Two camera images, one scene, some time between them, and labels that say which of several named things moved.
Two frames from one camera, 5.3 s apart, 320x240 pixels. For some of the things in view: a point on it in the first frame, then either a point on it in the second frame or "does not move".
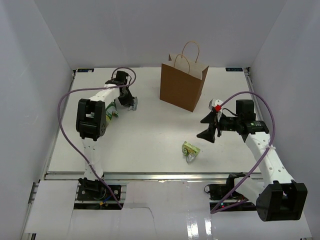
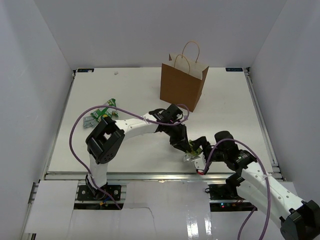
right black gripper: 208,134 to 200,141
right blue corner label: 234,69 does not move
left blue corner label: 85,70 does not move
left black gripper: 127,102 to 183,145
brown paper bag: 182,79 does not move
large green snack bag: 111,109 does not move
